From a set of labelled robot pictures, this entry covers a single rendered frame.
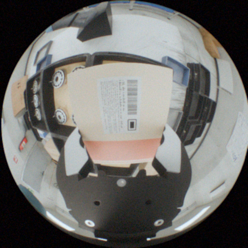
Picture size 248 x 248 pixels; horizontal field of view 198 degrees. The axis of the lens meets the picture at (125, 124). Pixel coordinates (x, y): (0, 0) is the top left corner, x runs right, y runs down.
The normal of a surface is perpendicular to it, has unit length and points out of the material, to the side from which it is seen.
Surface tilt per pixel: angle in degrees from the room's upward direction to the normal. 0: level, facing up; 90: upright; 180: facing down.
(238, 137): 90
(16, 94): 80
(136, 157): 0
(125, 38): 0
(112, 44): 0
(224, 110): 90
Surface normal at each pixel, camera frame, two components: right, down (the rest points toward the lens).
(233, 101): -1.00, 0.04
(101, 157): 0.04, 0.53
